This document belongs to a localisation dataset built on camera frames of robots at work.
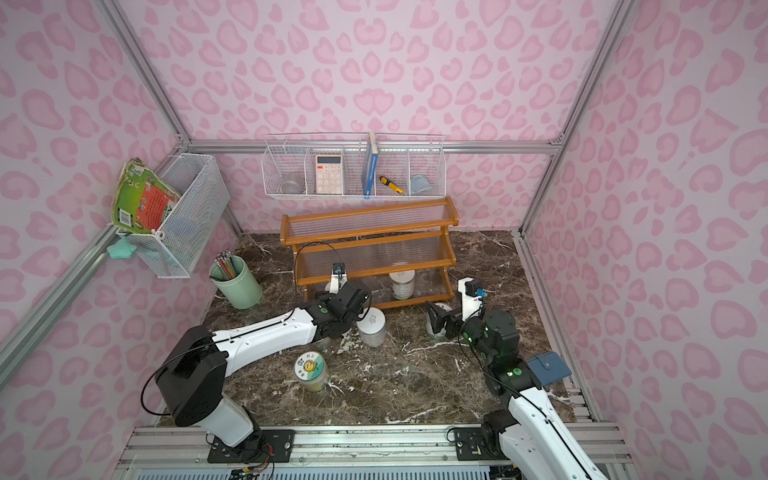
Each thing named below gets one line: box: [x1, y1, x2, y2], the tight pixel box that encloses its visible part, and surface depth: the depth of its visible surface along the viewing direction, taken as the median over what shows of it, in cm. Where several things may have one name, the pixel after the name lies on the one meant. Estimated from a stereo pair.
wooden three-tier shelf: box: [280, 196, 460, 309], surface depth 96 cm
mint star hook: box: [107, 236, 137, 259], surface depth 64 cm
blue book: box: [362, 132, 378, 199], surface depth 90 cm
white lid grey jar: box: [356, 307, 387, 347], surface depth 86 cm
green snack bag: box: [111, 157, 180, 234], surface depth 73 cm
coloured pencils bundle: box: [214, 248, 236, 280], surface depth 92 cm
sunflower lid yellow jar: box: [294, 351, 328, 392], surface depth 80 cm
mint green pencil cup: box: [209, 255, 263, 309], surface depth 95 cm
